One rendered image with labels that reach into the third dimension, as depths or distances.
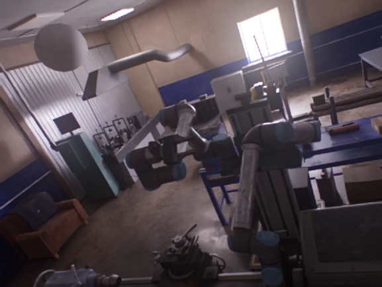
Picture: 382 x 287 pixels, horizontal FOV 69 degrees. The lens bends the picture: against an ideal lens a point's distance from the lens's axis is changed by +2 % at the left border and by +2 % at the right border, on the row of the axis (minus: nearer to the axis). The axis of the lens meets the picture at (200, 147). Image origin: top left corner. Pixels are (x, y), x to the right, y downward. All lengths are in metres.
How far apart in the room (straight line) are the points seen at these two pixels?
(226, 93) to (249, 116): 5.89
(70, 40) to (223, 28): 4.63
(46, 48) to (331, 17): 6.42
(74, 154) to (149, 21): 4.75
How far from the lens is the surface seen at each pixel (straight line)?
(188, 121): 1.61
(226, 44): 8.32
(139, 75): 9.21
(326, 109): 4.56
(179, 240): 2.06
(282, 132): 1.45
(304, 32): 7.99
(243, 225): 1.37
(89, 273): 2.41
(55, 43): 4.78
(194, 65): 8.61
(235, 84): 8.06
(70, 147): 5.71
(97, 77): 6.34
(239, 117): 2.31
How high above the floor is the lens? 2.42
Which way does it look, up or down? 22 degrees down
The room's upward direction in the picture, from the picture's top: 22 degrees counter-clockwise
